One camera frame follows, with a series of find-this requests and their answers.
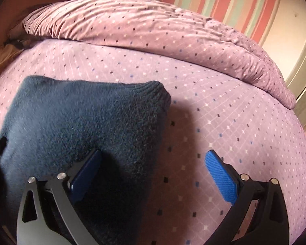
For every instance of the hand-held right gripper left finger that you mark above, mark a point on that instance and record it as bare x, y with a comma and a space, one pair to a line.
85, 176

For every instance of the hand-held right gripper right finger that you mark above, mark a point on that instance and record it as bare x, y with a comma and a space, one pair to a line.
220, 176

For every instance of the navy patterned knit sweater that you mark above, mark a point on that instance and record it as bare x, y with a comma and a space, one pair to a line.
79, 122

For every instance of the purple patterned bed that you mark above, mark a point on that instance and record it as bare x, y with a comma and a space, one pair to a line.
219, 122

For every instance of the tan pillow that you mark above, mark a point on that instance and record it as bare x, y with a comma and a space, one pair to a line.
0, 61

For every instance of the cream wardrobe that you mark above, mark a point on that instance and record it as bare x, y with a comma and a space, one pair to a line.
298, 43

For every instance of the purple patterned duvet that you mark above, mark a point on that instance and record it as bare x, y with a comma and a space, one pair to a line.
155, 30

